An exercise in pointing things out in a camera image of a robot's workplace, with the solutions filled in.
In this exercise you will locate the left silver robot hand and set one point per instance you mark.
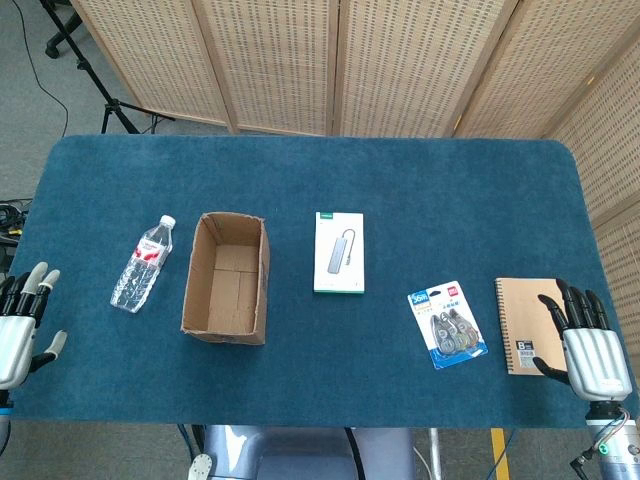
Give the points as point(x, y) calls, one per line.
point(12, 340)

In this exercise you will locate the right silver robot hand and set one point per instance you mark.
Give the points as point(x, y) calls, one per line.
point(595, 360)

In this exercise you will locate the clear plastic water bottle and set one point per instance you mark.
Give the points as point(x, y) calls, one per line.
point(142, 265)

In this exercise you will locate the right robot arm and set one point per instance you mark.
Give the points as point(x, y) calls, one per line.
point(615, 440)

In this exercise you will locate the open cardboard box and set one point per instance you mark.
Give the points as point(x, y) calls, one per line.
point(227, 282)

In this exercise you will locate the white USB hub box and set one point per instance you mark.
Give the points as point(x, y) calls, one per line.
point(339, 252)

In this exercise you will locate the kraft spiral notebook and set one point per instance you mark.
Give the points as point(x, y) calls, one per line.
point(530, 325)

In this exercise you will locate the blue correction tape pack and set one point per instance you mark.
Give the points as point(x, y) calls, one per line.
point(446, 324)

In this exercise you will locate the black tripod stand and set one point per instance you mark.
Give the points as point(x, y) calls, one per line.
point(95, 75)

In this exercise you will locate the blue table mat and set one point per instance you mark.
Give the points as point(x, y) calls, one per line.
point(320, 240)

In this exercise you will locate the robot torso base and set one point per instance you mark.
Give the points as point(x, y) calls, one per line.
point(300, 452)

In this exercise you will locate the black chair caster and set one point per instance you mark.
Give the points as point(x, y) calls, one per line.
point(62, 35)

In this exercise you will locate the woven folding screen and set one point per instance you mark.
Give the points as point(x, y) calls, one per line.
point(380, 65)

